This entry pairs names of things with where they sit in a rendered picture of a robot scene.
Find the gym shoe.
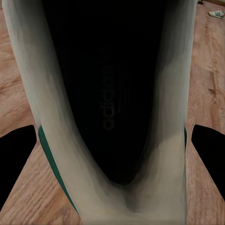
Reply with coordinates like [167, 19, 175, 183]
[209, 9, 225, 19]
[2, 0, 202, 225]

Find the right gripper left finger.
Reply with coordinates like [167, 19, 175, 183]
[0, 125, 37, 211]

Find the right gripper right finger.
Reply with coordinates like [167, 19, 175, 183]
[191, 125, 225, 201]

